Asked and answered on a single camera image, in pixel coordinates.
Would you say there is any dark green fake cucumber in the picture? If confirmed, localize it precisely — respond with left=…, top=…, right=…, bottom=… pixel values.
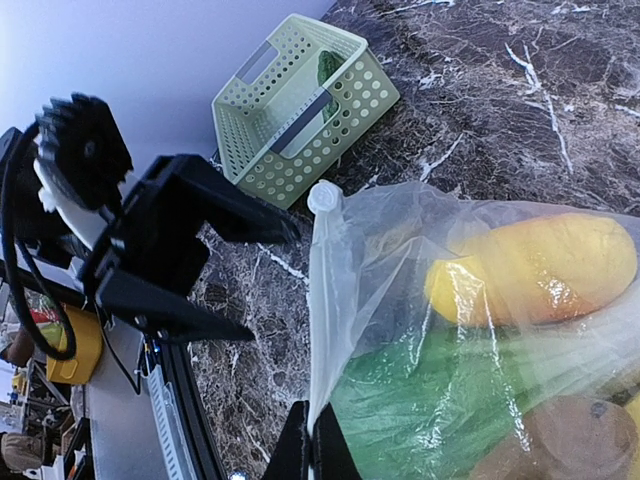
left=317, top=49, right=346, bottom=124

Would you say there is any clear zip top bag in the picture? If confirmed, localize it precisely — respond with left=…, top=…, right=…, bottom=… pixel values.
left=307, top=181, right=639, bottom=479

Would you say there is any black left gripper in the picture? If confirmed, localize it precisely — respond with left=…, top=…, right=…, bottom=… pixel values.
left=80, top=154, right=301, bottom=343

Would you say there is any black front rail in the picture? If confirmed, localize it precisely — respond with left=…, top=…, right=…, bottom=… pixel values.
left=143, top=337, right=227, bottom=480

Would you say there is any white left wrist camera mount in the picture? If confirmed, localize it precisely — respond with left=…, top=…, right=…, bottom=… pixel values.
left=33, top=159, right=107, bottom=250

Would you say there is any grey slotted cable duct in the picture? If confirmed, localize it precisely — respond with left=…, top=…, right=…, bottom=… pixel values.
left=146, top=365, right=197, bottom=480

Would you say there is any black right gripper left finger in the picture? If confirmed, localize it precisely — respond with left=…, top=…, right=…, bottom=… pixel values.
left=262, top=401, right=311, bottom=480

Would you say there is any brown fake food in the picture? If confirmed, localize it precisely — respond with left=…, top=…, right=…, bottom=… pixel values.
left=469, top=395, right=639, bottom=479

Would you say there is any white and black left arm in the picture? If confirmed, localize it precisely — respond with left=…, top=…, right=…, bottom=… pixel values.
left=1, top=93, right=300, bottom=360

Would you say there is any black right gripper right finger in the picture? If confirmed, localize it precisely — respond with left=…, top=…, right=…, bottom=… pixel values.
left=313, top=404, right=362, bottom=480

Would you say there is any green fake vegetable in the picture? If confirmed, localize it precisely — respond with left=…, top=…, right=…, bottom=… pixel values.
left=331, top=322, right=639, bottom=479

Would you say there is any orange yellow fake mango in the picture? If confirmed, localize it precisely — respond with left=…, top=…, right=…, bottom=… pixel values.
left=425, top=213, right=638, bottom=327

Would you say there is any light green perforated basket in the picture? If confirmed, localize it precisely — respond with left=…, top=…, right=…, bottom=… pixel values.
left=212, top=14, right=400, bottom=209

